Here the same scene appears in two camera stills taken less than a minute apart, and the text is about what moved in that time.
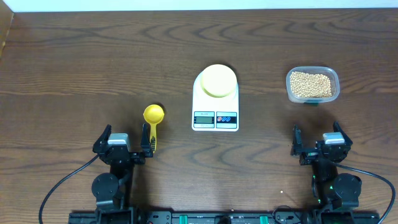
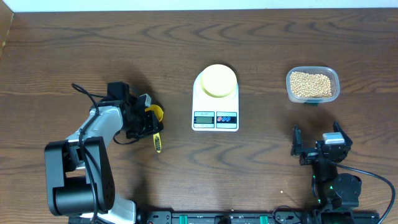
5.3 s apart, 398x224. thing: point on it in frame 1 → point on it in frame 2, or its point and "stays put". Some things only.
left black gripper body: [134, 159] → [137, 124]
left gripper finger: [145, 145] → [157, 126]
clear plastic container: [312, 84] stays put
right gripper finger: [296, 145] stays put
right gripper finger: [337, 128] stays put
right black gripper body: [308, 157] stays put
